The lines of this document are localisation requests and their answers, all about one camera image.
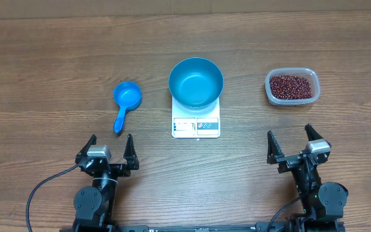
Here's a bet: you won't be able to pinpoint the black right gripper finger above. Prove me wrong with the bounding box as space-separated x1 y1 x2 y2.
267 130 284 164
305 124 323 141

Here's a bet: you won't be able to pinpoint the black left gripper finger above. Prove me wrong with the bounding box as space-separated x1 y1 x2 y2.
123 133 139 169
75 134 97 161

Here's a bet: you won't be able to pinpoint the blue plastic measuring scoop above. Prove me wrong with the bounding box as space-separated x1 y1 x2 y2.
113 82 142 133

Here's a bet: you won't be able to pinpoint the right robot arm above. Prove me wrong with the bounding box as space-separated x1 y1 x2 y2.
266 124 348 232

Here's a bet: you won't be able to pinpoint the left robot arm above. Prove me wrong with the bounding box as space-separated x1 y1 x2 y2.
71 134 139 232

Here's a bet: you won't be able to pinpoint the white digital kitchen scale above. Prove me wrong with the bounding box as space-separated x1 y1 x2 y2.
171 98 221 139

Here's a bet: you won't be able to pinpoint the blue metal bowl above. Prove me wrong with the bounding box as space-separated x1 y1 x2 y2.
168 57 224 109

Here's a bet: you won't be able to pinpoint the clear plastic food container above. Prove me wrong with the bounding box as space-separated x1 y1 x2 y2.
265 68 320 106

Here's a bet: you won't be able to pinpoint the red adzuki beans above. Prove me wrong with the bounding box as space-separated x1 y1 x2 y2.
269 75 312 100

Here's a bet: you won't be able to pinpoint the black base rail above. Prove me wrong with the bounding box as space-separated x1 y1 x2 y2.
60 222 346 232

